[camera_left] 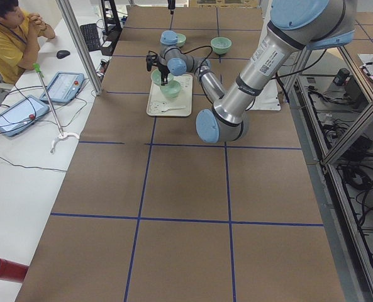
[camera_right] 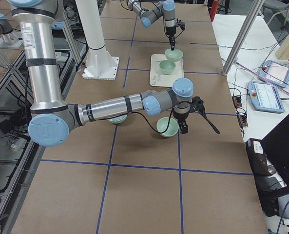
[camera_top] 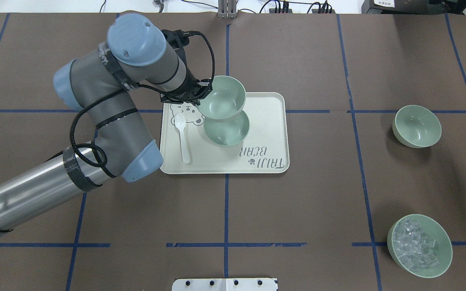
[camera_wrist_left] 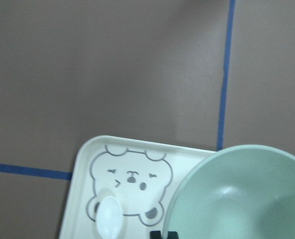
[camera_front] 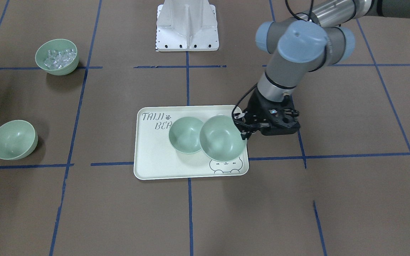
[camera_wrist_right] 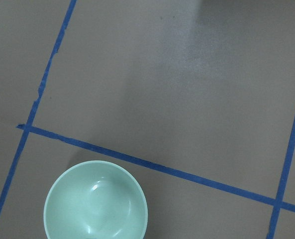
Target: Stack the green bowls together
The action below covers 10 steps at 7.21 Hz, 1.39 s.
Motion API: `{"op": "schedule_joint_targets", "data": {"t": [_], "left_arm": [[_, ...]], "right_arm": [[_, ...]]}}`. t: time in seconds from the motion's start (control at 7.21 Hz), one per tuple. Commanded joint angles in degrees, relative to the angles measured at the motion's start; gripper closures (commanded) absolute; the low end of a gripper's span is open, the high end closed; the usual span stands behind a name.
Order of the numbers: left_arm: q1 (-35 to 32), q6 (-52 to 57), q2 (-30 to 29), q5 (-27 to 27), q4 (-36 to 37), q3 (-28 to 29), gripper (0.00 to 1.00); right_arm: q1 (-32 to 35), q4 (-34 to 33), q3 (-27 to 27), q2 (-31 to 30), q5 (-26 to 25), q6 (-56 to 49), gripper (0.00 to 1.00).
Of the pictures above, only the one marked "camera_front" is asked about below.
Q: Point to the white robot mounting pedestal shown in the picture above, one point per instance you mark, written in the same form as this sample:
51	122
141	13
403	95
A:
186	25

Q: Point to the ice cubes pile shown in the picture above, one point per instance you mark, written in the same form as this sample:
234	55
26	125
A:
59	59

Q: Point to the green bowl on tray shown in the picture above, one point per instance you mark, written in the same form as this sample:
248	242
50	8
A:
184	135

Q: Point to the cream tray with bear print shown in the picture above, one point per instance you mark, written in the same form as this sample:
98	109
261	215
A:
156	158

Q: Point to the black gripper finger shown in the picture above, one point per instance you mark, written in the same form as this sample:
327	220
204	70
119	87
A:
245	135
238	116

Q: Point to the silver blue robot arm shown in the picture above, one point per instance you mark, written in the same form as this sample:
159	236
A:
298	45

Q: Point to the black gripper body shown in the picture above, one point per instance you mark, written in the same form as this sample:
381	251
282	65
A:
257	107

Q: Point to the green bowl with ice cubes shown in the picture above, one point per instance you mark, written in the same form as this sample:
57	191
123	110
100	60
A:
56	44

